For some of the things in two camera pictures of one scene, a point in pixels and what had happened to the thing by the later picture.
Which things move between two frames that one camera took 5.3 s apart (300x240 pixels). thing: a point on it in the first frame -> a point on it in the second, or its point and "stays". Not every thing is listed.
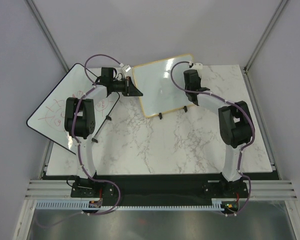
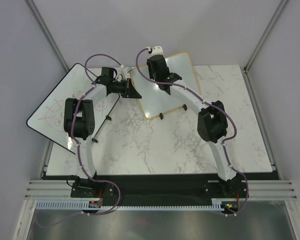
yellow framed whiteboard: x=153 y=80 stays
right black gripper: x=198 y=78 -> x=151 y=74
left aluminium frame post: x=47 y=33 stays
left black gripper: x=127 y=86 stays
